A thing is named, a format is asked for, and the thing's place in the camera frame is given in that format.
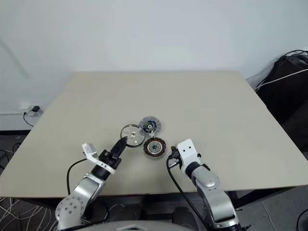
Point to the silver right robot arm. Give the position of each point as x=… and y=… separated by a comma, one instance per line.
x=216, y=199

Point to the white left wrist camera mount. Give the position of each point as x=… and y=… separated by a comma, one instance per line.
x=89, y=150

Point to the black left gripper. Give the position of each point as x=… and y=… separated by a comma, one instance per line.
x=111, y=160

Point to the round grey motor lid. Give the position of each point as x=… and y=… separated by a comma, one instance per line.
x=150, y=124

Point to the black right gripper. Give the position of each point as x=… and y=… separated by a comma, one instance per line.
x=175, y=157

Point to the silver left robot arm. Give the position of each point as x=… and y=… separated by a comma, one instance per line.
x=81, y=190

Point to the round motor housing copper windings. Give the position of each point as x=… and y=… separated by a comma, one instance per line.
x=154, y=148

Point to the black power adapter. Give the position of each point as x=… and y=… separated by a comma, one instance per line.
x=36, y=109

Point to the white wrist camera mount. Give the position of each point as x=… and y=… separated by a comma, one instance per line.
x=186, y=150
x=89, y=150

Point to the grey robot torso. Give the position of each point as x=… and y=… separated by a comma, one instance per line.
x=125, y=226

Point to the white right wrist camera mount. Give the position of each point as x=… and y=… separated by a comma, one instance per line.
x=186, y=150

